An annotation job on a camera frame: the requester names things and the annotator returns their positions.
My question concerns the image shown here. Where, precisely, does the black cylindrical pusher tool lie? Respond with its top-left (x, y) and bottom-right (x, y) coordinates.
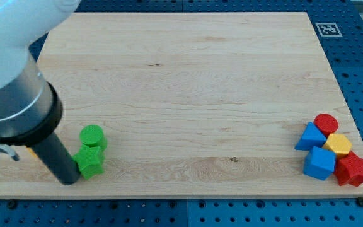
top-left (31, 132), bottom-right (81, 185)

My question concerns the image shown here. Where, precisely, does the yellow hexagon block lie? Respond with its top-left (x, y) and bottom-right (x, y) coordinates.
top-left (322, 133), bottom-right (352, 158)

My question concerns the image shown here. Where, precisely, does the red cylinder block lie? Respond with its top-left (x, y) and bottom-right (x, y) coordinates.
top-left (313, 113), bottom-right (339, 137)

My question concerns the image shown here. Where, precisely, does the yellow block behind tool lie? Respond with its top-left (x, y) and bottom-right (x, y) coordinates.
top-left (26, 147), bottom-right (38, 158)

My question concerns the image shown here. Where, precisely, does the green cylinder block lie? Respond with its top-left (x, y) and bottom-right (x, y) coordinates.
top-left (79, 125), bottom-right (107, 151)

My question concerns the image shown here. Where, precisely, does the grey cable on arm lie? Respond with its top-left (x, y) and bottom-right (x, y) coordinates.
top-left (0, 129), bottom-right (20, 162)

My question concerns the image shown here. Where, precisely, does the red star block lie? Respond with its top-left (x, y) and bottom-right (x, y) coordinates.
top-left (333, 151), bottom-right (363, 187)

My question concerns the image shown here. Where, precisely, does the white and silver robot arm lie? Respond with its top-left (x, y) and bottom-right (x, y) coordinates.
top-left (0, 0), bottom-right (80, 146)

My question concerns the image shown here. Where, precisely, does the white fiducial marker tag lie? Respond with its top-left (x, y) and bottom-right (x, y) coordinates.
top-left (315, 22), bottom-right (342, 37)

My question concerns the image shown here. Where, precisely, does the green star block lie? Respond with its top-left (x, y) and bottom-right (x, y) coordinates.
top-left (72, 144), bottom-right (105, 180)

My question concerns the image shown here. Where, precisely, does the blue cube block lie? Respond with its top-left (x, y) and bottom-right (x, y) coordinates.
top-left (302, 146), bottom-right (336, 180)

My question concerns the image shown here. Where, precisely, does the wooden board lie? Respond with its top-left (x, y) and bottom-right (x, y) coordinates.
top-left (0, 12), bottom-right (363, 200)

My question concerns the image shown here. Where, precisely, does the blue triangle block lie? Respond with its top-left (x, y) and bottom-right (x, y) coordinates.
top-left (294, 122), bottom-right (326, 151)

